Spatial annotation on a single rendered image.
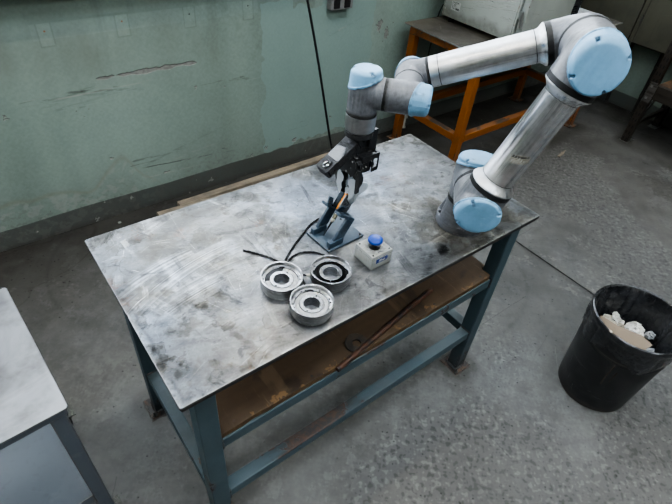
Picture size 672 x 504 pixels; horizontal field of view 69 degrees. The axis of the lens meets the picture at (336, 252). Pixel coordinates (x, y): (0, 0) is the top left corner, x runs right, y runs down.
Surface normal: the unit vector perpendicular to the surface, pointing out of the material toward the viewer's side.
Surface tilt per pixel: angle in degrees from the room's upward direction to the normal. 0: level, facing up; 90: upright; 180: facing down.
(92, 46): 90
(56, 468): 0
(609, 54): 85
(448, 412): 0
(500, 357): 0
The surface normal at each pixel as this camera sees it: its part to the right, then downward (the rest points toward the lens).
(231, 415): 0.08, -0.74
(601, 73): -0.12, 0.55
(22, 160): 0.60, 0.57
